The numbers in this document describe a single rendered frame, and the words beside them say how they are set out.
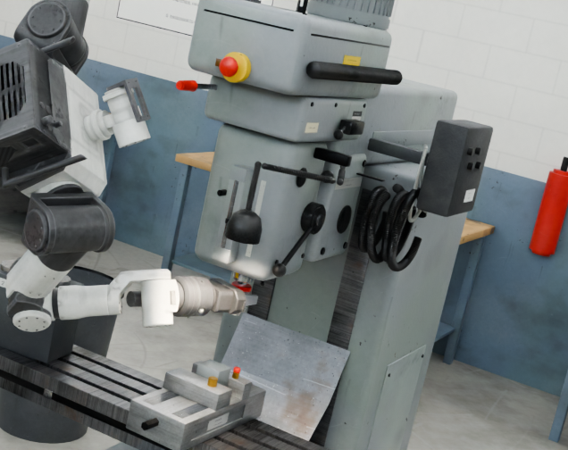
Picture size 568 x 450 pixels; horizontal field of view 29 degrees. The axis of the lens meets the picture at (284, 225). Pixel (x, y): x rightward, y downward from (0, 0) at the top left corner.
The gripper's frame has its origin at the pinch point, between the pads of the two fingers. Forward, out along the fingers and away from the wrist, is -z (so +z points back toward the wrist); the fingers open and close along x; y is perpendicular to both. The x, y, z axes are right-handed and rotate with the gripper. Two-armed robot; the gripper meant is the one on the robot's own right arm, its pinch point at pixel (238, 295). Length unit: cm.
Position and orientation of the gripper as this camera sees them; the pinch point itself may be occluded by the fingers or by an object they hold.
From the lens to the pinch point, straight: 247.7
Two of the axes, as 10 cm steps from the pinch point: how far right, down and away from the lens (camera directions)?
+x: -6.4, -2.9, 7.1
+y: -2.2, 9.6, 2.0
